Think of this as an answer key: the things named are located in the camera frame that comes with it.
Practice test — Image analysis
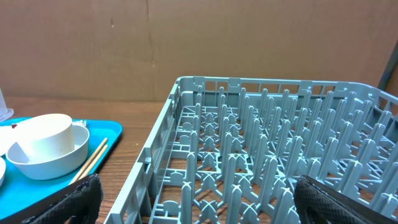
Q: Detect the grey dishwasher rack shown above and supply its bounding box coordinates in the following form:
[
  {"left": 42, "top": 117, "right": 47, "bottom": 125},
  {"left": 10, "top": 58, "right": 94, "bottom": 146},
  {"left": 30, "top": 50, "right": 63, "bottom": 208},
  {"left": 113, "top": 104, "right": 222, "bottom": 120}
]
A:
[{"left": 106, "top": 77, "right": 397, "bottom": 223}]

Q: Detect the wooden chopstick left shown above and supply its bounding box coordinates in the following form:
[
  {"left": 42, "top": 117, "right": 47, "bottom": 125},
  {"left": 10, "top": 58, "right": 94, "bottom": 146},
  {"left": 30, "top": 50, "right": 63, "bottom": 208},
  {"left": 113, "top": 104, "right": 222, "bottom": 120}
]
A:
[{"left": 68, "top": 137, "right": 109, "bottom": 185}]

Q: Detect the teal plastic tray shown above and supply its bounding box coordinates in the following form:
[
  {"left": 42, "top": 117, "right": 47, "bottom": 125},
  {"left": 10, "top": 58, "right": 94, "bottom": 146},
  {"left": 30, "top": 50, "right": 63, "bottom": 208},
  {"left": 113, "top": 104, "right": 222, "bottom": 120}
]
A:
[{"left": 0, "top": 119, "right": 123, "bottom": 219}]

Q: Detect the wooden chopstick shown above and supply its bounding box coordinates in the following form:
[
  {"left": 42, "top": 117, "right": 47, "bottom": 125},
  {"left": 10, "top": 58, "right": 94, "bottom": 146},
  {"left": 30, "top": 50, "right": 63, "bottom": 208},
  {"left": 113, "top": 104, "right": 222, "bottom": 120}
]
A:
[
  {"left": 76, "top": 144, "right": 109, "bottom": 182},
  {"left": 68, "top": 137, "right": 109, "bottom": 185}
]

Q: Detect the grey bowl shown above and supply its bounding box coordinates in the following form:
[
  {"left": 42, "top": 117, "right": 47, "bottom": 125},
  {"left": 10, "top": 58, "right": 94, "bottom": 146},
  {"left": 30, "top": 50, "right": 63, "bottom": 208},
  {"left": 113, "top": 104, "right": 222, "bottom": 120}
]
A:
[{"left": 6, "top": 125, "right": 90, "bottom": 180}]

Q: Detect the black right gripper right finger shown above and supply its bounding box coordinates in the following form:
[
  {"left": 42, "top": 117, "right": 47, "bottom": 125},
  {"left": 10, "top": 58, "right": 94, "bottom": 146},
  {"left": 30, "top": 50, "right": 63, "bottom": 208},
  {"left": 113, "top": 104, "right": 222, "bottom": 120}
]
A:
[{"left": 294, "top": 175, "right": 397, "bottom": 224}]

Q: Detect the clear plastic bin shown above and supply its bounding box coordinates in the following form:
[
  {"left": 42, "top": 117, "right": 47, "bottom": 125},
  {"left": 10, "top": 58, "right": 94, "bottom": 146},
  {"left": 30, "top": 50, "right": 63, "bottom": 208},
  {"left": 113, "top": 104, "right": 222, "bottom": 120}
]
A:
[{"left": 0, "top": 90, "right": 14, "bottom": 122}]

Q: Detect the wooden chopstick right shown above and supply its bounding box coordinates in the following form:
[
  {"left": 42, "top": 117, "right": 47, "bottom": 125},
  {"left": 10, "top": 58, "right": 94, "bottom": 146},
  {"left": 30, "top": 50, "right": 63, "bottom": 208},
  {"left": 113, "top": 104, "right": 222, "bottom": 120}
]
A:
[{"left": 76, "top": 144, "right": 109, "bottom": 182}]

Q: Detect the white paper cup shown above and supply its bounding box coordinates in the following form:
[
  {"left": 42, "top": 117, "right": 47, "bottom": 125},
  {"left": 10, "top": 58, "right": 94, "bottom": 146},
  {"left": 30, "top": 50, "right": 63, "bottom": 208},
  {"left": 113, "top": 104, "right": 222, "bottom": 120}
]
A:
[{"left": 14, "top": 113, "right": 75, "bottom": 163}]

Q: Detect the large white dirty plate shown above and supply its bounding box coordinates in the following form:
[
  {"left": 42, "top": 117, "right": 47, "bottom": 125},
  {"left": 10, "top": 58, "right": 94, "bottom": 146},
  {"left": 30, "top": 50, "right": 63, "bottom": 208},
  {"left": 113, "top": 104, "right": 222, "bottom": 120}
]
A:
[{"left": 0, "top": 123, "right": 17, "bottom": 156}]

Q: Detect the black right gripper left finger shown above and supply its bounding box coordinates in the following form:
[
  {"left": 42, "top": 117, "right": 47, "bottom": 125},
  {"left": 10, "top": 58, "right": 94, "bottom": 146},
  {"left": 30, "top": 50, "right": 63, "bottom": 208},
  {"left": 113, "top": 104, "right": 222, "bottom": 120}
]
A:
[{"left": 1, "top": 173, "right": 103, "bottom": 224}]

